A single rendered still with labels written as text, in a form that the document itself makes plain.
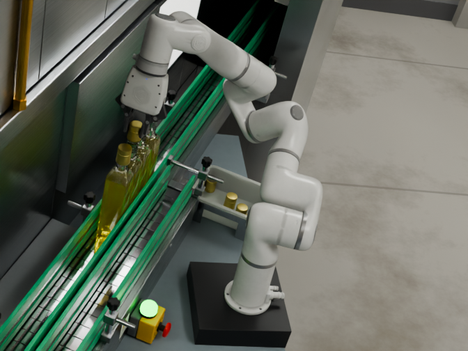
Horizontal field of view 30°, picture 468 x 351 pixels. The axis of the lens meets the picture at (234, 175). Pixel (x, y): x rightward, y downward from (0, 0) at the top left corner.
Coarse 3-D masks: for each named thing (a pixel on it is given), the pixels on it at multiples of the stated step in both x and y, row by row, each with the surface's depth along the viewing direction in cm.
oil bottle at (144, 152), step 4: (140, 148) 225; (144, 148) 226; (148, 148) 227; (140, 152) 225; (144, 152) 225; (148, 152) 228; (140, 156) 225; (144, 156) 225; (148, 156) 229; (144, 160) 226; (148, 160) 231; (144, 164) 228; (144, 168) 230; (144, 172) 231; (140, 176) 229; (144, 176) 233; (140, 180) 230; (144, 180) 235; (140, 184) 232; (140, 188) 234; (136, 192) 232
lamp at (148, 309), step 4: (148, 300) 218; (152, 300) 219; (144, 304) 217; (148, 304) 217; (152, 304) 217; (156, 304) 218; (140, 308) 218; (144, 308) 216; (148, 308) 216; (152, 308) 216; (156, 308) 217; (140, 312) 217; (144, 312) 216; (148, 312) 216; (152, 312) 216; (156, 312) 217; (144, 316) 217; (148, 316) 217; (152, 316) 217
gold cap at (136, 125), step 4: (132, 120) 216; (136, 120) 216; (132, 124) 215; (136, 124) 215; (140, 124) 216; (132, 128) 214; (136, 128) 214; (140, 128) 214; (128, 132) 216; (132, 132) 215; (136, 132) 215; (128, 136) 216; (132, 136) 216; (136, 136) 216; (132, 140) 216; (136, 140) 216; (140, 140) 217
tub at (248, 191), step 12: (216, 168) 267; (228, 180) 267; (240, 180) 266; (252, 180) 266; (204, 192) 267; (216, 192) 269; (240, 192) 268; (252, 192) 267; (216, 204) 253; (252, 204) 268; (240, 216) 252
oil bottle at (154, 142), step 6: (150, 138) 229; (156, 138) 230; (150, 144) 229; (156, 144) 230; (150, 150) 230; (156, 150) 233; (150, 156) 231; (156, 156) 235; (150, 162) 233; (150, 168) 234; (150, 174) 237
